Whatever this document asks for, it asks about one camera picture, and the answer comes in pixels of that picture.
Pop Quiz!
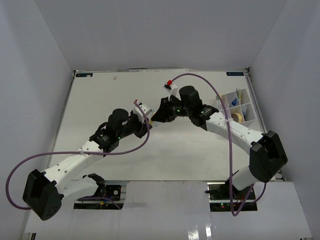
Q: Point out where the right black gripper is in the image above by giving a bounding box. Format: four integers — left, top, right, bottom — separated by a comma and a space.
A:
151, 97, 192, 124

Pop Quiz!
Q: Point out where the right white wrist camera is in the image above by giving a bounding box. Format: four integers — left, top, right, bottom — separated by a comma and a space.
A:
163, 80, 178, 101

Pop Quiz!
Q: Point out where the white compartment organizer tray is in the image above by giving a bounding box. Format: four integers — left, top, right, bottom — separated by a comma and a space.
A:
216, 88, 256, 127

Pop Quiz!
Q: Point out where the blue corner label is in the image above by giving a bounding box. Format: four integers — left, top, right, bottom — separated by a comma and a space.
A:
75, 73, 93, 78
226, 71, 244, 77

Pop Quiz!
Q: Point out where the right blue corner label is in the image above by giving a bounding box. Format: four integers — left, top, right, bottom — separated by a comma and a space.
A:
226, 71, 244, 77

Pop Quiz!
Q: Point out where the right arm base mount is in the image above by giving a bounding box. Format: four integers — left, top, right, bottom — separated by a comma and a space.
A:
204, 183, 258, 212

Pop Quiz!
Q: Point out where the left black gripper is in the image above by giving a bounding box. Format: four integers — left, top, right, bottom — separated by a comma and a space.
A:
117, 110, 153, 140

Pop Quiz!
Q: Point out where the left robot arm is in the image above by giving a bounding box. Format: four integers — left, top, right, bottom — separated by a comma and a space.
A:
22, 103, 152, 221

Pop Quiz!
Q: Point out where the purple cable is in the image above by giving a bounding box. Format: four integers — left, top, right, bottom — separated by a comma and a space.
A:
171, 73, 266, 217
5, 99, 151, 210

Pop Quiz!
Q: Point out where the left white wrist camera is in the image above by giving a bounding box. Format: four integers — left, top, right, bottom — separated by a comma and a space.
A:
132, 99, 153, 124

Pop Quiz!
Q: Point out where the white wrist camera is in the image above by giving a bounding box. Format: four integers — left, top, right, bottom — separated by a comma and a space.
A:
163, 80, 178, 101
132, 99, 153, 124

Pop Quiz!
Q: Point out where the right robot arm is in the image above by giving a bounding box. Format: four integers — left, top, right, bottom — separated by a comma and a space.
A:
151, 86, 288, 200

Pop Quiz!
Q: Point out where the masking tape roll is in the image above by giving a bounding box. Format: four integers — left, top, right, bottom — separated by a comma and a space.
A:
231, 112, 244, 123

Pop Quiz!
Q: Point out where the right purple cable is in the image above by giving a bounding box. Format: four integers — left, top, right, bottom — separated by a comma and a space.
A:
171, 73, 266, 217

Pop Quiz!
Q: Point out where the small blue spray bottle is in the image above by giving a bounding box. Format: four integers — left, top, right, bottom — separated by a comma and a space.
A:
229, 98, 238, 108

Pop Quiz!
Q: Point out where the blue gel pen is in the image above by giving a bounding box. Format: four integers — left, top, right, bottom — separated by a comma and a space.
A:
241, 105, 247, 122

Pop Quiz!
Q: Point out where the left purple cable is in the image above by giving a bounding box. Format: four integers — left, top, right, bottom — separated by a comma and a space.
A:
5, 99, 151, 210

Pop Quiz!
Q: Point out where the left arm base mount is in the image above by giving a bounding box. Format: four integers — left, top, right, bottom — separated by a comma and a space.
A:
76, 184, 122, 202

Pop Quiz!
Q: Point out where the left blue corner label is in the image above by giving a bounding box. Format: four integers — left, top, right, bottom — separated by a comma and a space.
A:
75, 73, 93, 78

